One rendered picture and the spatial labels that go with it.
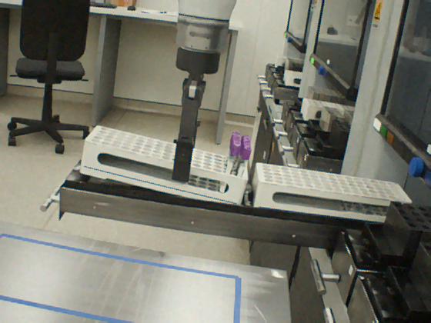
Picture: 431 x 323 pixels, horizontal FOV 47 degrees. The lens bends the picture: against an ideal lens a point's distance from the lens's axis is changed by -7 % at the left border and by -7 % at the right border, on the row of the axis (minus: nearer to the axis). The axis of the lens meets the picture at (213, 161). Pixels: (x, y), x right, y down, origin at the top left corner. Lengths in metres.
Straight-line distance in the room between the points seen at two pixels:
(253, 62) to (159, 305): 3.92
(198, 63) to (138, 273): 0.38
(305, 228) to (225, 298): 0.33
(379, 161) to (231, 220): 0.34
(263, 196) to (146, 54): 3.63
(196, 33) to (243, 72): 3.61
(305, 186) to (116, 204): 0.34
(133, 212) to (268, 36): 3.60
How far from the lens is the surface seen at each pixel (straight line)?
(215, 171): 0.94
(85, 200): 0.96
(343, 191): 0.97
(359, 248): 0.89
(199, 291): 0.68
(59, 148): 3.43
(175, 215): 0.95
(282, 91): 2.17
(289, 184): 0.95
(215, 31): 0.89
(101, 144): 0.94
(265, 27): 4.45
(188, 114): 0.87
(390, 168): 1.11
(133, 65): 4.54
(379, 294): 0.77
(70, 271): 0.69
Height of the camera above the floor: 1.20
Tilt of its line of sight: 19 degrees down
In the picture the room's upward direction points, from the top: 9 degrees clockwise
